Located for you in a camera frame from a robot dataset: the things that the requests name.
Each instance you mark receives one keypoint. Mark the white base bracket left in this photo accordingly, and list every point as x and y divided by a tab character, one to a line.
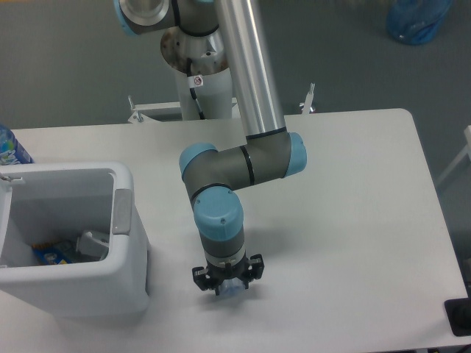
161	112

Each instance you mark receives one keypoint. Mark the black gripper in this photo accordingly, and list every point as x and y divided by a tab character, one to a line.
211	276

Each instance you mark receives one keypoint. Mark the white trash can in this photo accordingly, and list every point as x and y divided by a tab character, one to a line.
57	202

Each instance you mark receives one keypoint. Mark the metal levelling foot right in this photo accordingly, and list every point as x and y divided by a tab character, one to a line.
307	106

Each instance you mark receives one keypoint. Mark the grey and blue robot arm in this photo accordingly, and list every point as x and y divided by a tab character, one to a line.
211	176

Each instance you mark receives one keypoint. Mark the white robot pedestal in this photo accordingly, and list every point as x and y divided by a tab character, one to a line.
202	74

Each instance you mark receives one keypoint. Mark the blue snack wrapper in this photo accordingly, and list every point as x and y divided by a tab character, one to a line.
50	253

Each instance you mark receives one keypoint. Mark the clear plastic water bottle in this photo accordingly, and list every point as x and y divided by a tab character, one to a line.
230	288

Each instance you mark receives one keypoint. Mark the white paper packet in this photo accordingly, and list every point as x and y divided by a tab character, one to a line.
92	243

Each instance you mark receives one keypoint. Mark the white frame at right edge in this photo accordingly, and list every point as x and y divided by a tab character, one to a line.
458	164

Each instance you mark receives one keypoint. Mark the black device at table edge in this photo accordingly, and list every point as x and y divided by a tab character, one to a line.
458	313

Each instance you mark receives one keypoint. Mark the blue labelled bottle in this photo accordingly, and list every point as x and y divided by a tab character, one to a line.
12	152

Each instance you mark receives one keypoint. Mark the blue plastic bag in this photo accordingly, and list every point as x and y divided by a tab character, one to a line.
416	22

